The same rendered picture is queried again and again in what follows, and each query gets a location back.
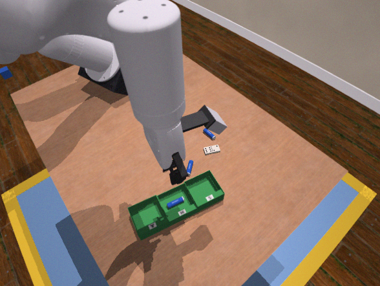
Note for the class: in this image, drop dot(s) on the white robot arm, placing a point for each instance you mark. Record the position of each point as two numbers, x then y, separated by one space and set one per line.
141 37

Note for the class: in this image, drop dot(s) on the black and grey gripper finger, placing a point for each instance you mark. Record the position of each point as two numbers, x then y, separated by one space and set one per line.
179 175

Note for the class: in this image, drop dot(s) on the white domino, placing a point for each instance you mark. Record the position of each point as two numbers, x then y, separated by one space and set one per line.
211 149

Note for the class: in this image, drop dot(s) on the blue aa battery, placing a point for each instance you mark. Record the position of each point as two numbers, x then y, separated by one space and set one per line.
175 202
189 167
209 133

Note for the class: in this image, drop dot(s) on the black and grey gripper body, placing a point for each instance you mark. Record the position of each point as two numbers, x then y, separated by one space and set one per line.
165 141

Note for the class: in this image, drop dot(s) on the green three-compartment bin rack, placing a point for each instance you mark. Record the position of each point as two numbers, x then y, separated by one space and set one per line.
153 215

